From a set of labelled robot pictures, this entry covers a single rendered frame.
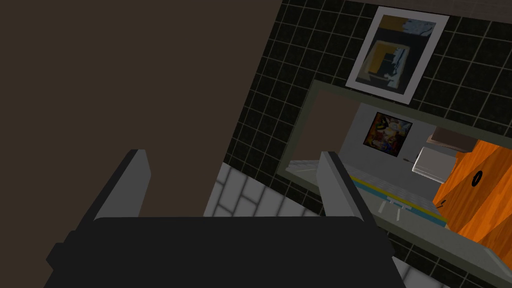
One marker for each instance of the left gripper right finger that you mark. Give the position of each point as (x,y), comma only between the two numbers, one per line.
(334,192)

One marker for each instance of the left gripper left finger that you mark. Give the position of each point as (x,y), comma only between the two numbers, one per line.
(126,188)

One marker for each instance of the grey framed wall mirror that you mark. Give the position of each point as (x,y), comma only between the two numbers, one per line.
(380,176)

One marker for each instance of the white framed abstract picture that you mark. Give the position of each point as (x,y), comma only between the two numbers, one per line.
(394,56)

